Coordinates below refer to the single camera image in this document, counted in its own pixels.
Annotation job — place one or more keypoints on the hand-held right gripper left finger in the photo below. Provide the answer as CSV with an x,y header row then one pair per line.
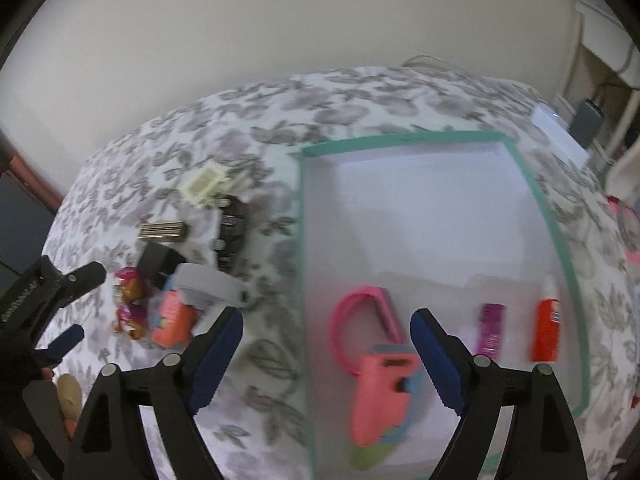
x,y
215,355

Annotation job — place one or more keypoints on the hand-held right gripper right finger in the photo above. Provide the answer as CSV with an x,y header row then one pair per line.
x,y
440,360

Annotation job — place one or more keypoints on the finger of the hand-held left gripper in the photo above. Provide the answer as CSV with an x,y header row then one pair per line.
x,y
62,342
77,280

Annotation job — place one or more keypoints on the orange and blue box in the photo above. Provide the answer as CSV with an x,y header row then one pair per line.
x,y
172,322

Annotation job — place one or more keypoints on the red gold candy toys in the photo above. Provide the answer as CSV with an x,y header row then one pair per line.
x,y
130,300

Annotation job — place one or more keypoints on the purple strip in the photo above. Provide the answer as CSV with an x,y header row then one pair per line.
x,y
490,330

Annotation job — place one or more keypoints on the pink and green plastic box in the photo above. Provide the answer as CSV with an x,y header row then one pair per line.
x,y
380,400

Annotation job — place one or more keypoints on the white curved band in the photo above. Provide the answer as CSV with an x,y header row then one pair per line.
x,y
205,280

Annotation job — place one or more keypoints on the small black box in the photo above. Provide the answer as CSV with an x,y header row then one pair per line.
x,y
155,260

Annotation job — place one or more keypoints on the gold patterned lighter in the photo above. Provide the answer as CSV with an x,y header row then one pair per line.
x,y
160,231

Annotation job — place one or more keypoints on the pink watch band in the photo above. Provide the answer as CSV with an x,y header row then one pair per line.
x,y
340,330

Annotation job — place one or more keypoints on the red glue bottle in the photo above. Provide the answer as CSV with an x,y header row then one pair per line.
x,y
546,325

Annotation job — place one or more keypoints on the black toy car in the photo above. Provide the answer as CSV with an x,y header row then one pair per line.
x,y
232,225

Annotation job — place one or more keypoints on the teal-edged white tray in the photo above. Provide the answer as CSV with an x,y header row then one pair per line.
x,y
425,220

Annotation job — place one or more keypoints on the dark cabinet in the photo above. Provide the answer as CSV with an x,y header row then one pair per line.
x,y
20,220

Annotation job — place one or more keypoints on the brown wooden trim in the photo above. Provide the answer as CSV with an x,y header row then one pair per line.
x,y
30,175

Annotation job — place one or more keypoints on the cream toy truck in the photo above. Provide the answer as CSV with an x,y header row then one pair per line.
x,y
202,182

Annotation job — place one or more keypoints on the glass cup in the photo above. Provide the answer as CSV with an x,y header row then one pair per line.
x,y
629,220

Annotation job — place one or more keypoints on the floral fleece blanket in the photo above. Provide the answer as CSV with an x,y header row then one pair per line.
x,y
250,110

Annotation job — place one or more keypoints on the white power strip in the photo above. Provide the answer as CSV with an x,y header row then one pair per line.
x,y
555,130

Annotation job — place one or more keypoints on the black power adapter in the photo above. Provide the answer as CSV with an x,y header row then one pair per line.
x,y
587,122

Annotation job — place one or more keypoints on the white shelf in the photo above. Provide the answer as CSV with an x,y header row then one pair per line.
x,y
605,30

